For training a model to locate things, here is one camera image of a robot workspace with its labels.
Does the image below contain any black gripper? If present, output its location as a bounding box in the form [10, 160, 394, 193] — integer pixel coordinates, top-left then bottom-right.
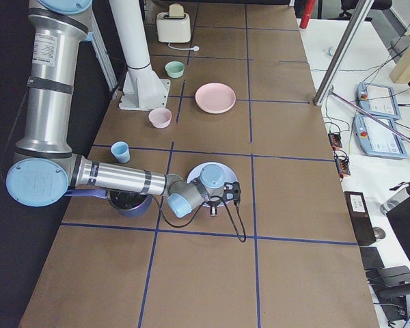
[207, 196, 224, 217]

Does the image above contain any blue plate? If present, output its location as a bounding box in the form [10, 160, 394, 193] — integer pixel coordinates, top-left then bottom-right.
[187, 162, 241, 206]

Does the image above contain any pink plate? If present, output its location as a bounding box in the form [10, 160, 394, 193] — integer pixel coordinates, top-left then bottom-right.
[195, 83, 236, 114]

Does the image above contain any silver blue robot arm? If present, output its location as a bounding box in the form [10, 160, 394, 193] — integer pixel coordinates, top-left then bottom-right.
[5, 1, 225, 217]

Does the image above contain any dark blue pot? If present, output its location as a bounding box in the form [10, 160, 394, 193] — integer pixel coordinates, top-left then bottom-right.
[64, 189, 152, 217]

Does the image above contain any pink bowl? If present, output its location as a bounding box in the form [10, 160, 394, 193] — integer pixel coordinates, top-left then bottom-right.
[148, 108, 172, 128]

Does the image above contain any light blue cup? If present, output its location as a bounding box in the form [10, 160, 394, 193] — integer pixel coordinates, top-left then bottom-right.
[111, 141, 131, 163]

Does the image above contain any green bowl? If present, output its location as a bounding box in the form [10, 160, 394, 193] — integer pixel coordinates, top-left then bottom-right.
[165, 61, 185, 79]

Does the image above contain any black box with label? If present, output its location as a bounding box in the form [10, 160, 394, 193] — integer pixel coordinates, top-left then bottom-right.
[344, 191, 377, 246]

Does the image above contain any lower teach pendant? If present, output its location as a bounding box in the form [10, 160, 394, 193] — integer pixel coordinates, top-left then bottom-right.
[353, 114, 407, 159]

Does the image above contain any teach pendant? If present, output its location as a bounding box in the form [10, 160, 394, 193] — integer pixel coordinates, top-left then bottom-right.
[353, 114, 407, 159]
[356, 82, 401, 120]

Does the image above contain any cream toaster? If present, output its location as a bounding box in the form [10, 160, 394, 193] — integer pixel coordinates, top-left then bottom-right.
[156, 12, 191, 43]

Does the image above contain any upper teach pendant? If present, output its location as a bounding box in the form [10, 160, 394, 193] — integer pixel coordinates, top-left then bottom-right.
[356, 82, 401, 120]

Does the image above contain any bread slice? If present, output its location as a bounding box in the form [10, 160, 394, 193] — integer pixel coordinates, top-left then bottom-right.
[169, 3, 185, 19]

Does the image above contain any red cylinder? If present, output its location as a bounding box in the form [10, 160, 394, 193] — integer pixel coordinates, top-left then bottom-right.
[299, 0, 316, 29]

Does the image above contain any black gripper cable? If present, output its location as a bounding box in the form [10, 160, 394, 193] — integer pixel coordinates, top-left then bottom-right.
[159, 181, 247, 243]

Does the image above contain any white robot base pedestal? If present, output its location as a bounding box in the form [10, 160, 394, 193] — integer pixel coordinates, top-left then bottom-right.
[109, 0, 170, 111]

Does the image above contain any white toaster cable with plug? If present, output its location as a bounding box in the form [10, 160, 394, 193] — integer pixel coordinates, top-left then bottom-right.
[167, 42, 201, 53]

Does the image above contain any aluminium frame post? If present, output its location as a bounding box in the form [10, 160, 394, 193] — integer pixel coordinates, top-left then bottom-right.
[313, 0, 374, 107]

